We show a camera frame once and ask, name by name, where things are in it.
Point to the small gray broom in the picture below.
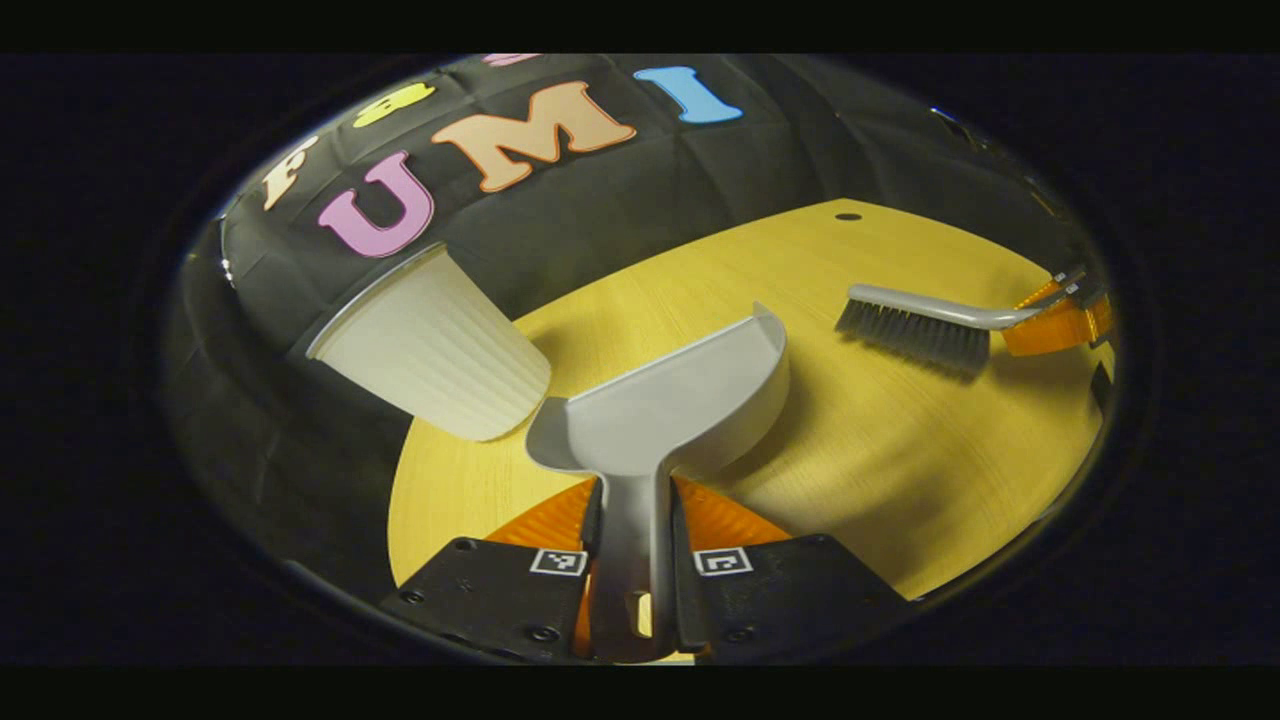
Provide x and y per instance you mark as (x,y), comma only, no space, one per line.
(920,330)

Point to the white ribbed garbage bin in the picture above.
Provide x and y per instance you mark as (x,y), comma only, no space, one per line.
(440,350)

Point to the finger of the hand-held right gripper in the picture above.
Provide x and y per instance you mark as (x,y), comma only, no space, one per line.
(1060,328)
(1042,293)

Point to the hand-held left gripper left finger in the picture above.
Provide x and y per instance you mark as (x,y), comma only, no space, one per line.
(592,520)

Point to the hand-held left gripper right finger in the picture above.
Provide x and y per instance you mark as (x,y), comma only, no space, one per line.
(682,560)

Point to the gray plastic dustpan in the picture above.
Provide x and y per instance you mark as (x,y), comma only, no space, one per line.
(660,400)

